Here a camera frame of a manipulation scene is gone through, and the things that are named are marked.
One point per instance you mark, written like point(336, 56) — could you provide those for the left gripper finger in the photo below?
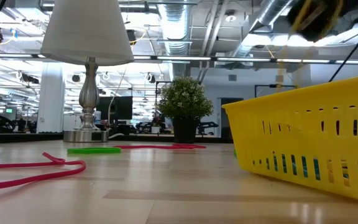
point(329, 18)
point(309, 21)

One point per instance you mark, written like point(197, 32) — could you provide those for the yellow slotted plastic bin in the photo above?
point(306, 140)

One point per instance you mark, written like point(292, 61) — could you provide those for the teal rubber band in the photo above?
point(304, 166)

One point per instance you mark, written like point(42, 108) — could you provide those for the black metal stand frame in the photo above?
point(275, 86)
point(163, 81)

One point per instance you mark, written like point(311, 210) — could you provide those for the yellow rubber band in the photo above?
point(300, 14)

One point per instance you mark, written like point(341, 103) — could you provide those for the white shade silver table lamp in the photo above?
point(85, 31)

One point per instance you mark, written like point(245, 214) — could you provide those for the green rubber band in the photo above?
point(235, 152)
point(93, 150)

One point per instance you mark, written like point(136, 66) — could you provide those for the silver ventilation duct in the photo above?
point(272, 12)
point(174, 25)

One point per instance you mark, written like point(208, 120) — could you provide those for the black aluminium table frame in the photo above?
point(26, 137)

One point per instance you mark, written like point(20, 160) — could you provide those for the small potted plant black pot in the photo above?
point(183, 99)

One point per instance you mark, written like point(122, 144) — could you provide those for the long ceiling light strip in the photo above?
point(182, 58)

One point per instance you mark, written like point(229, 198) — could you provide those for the black computer monitor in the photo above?
point(123, 107)

